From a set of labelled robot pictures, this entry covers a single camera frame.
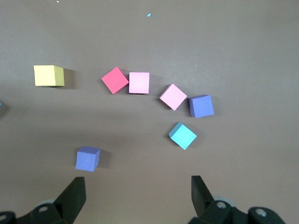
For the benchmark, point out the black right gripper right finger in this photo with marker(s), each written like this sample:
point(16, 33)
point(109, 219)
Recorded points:
point(201, 198)

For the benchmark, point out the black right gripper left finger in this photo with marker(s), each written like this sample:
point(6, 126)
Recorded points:
point(70, 200)

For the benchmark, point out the yellow foam cube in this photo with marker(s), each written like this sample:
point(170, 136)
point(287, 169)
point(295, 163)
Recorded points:
point(45, 75)

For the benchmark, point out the red foam cube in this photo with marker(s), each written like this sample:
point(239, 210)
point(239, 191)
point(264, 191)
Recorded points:
point(115, 80)

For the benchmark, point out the pink foam cube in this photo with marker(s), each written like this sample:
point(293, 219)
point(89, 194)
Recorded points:
point(173, 96)
point(139, 82)

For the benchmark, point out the purple foam cube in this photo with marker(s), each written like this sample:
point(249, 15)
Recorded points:
point(201, 106)
point(87, 159)

